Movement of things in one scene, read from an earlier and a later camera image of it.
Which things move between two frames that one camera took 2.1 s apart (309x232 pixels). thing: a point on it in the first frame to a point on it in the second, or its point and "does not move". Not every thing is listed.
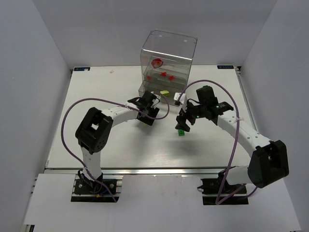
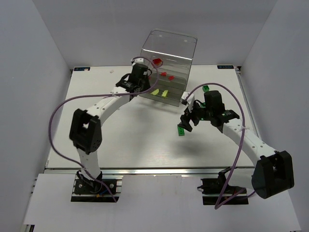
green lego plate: (181, 132) does not move
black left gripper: (144, 105) to (145, 80)
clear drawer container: (166, 59) does not move
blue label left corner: (81, 68) does not move
